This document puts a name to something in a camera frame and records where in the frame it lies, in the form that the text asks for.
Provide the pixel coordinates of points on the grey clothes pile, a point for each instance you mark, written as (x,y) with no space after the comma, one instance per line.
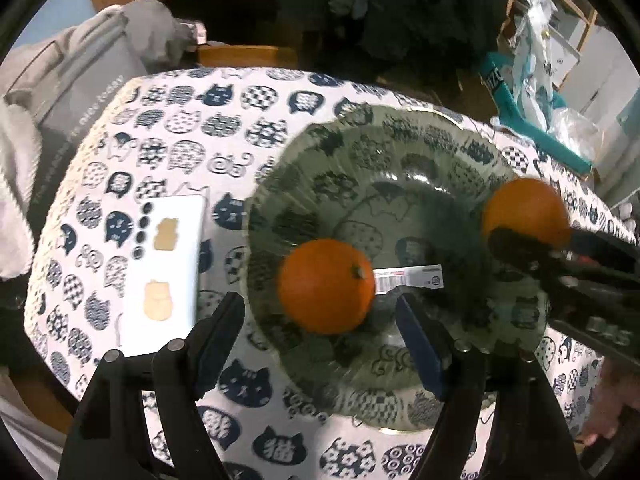
(157,37)

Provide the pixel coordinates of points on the grey storage bag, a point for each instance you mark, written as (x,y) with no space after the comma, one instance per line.
(65,101)

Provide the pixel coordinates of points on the green glass bowl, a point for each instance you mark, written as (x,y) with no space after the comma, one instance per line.
(407,189)

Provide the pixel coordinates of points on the white printed rice bag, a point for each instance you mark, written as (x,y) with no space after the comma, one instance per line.
(532,88)

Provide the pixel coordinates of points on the clear plastic bag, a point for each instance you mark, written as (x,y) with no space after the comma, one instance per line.
(576,132)

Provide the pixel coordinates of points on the white sticker card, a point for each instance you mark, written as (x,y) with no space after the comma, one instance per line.
(159,301)

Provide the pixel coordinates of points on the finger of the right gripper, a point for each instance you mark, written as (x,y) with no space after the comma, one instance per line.
(602,247)
(530,247)

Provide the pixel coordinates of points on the black hanging coat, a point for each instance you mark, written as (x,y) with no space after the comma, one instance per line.
(433,40)

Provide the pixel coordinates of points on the cat pattern tablecloth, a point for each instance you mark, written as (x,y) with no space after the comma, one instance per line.
(216,133)

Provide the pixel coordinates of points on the right hand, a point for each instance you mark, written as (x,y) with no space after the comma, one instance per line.
(618,388)

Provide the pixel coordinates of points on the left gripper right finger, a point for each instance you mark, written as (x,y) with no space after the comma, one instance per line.
(529,438)

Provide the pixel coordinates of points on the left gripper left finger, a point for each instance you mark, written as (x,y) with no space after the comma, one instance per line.
(109,438)

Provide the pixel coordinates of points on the bamboo shelf rack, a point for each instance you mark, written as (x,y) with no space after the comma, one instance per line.
(570,25)

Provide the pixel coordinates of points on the small mandarin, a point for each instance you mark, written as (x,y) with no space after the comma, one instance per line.
(326,287)
(530,207)

